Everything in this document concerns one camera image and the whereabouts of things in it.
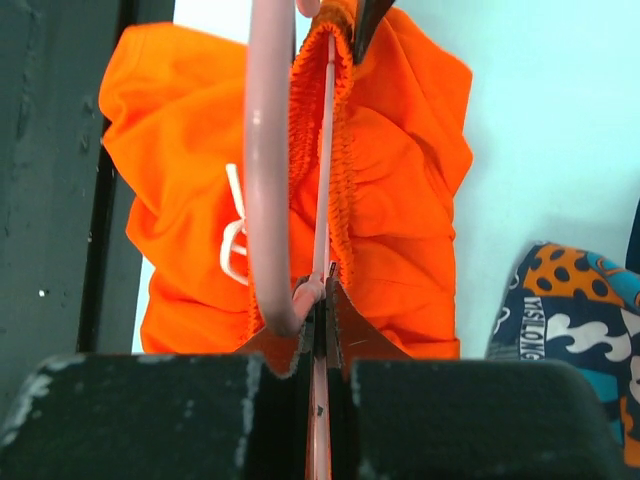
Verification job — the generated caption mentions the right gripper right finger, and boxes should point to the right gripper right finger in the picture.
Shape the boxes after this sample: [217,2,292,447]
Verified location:
[326,281,632,479]

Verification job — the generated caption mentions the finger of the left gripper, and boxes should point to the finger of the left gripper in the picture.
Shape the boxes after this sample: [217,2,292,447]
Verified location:
[352,0,395,65]

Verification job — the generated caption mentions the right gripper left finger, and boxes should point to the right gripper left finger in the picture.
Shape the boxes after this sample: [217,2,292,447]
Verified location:
[1,324,314,479]

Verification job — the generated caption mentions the pink wire hanger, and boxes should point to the pink wire hanger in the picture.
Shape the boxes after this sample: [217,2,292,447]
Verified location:
[244,1,336,479]

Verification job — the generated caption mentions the bright orange shorts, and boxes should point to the bright orange shorts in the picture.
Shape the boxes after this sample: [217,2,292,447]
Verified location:
[99,1,472,359]

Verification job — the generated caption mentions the patterned blue orange shorts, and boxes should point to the patterned blue orange shorts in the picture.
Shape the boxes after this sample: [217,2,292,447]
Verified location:
[487,242,639,478]

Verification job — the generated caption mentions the navy blue shorts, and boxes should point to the navy blue shorts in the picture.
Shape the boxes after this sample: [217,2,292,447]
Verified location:
[625,203,640,274]

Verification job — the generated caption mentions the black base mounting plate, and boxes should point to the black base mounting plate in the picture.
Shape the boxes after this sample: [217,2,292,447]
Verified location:
[1,1,174,409]

